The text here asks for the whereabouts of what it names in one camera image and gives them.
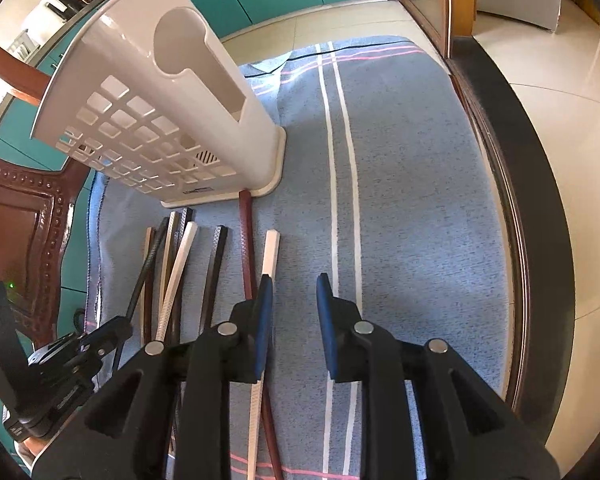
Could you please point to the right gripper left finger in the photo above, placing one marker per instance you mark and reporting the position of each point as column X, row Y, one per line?
column 253, row 318

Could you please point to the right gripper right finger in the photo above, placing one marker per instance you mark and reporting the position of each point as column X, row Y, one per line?
column 343, row 355

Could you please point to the cream white chopstick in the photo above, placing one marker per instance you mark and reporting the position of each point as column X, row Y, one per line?
column 270, row 254

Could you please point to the dark red chopstick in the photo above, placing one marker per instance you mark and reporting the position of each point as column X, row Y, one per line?
column 246, row 238

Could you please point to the black brown chopstick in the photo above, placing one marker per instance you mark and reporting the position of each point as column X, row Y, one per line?
column 212, row 278

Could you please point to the white textured chopstick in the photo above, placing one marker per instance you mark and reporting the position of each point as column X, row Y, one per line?
column 175, row 279

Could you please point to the beige dark chopstick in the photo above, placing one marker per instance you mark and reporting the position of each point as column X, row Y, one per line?
column 176, row 228

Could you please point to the blue striped cloth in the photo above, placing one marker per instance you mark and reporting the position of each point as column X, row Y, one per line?
column 385, row 190

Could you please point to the carved wooden chair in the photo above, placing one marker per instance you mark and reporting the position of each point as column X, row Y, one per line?
column 42, row 226

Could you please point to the dark round table edge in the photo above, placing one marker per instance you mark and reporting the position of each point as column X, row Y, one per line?
column 537, row 235

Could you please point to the white plastic utensil holder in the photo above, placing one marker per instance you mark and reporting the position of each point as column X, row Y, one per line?
column 147, row 94

